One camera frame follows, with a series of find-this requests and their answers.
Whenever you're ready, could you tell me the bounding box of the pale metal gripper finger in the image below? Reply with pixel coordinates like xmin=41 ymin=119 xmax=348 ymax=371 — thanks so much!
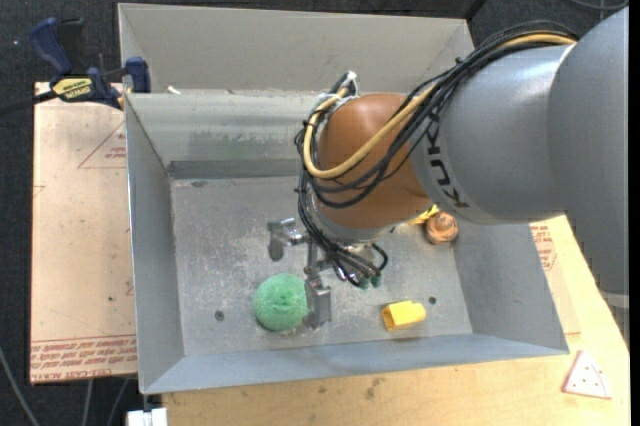
xmin=303 ymin=277 xmax=333 ymax=330
xmin=267 ymin=217 xmax=306 ymax=262

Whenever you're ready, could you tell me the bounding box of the green ball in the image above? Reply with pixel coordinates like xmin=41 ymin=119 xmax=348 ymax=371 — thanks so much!
xmin=252 ymin=272 xmax=310 ymax=333

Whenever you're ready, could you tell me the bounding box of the grey metal bin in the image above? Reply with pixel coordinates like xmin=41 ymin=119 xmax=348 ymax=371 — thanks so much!
xmin=117 ymin=2 xmax=571 ymax=396

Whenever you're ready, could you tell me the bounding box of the yellow block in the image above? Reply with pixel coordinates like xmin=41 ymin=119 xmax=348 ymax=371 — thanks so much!
xmin=381 ymin=299 xmax=428 ymax=332

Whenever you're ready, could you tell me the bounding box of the orange toy food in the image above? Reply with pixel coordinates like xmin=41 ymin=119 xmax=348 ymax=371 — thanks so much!
xmin=424 ymin=210 xmax=460 ymax=246

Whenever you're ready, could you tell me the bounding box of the brown cardboard board, red print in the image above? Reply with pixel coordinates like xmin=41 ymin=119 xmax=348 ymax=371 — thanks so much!
xmin=29 ymin=81 xmax=584 ymax=386

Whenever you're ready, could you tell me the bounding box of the white triangular sanding pad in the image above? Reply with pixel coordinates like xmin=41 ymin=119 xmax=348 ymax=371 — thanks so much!
xmin=560 ymin=349 xmax=613 ymax=401

